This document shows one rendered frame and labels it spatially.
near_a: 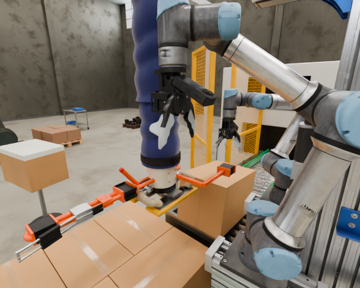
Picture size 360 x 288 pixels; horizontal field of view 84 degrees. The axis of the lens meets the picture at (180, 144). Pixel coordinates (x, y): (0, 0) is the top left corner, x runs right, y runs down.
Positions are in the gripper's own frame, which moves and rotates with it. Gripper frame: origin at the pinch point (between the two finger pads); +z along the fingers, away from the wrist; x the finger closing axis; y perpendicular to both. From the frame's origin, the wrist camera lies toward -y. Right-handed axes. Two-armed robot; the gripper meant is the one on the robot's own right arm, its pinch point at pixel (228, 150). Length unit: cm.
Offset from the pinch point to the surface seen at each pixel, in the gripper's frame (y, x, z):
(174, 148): 30.9, -16.5, -5.5
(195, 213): -5, -25, 58
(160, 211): 46, -14, 23
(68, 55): -499, -1191, -194
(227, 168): 4.6, 1.9, 9.7
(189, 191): 20.6, -13.8, 22.9
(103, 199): 67, -28, 11
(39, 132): -93, -592, 88
